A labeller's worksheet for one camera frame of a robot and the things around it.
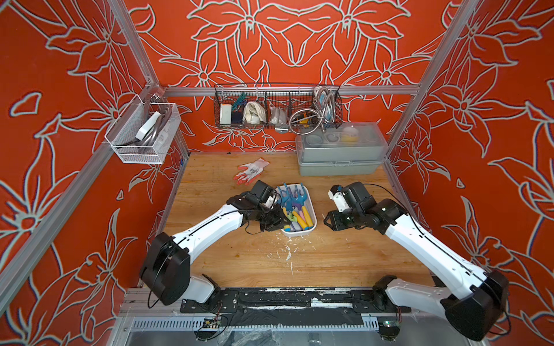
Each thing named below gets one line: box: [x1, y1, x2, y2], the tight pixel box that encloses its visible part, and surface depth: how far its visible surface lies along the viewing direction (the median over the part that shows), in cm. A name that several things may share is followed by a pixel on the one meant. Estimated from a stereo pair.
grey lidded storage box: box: [295, 121, 389, 177], surface depth 105 cm
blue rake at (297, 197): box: [291, 183, 308, 210], surface depth 97 cm
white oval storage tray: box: [276, 183, 318, 237], surface depth 92 cm
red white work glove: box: [232, 157, 270, 186], surface depth 113 cm
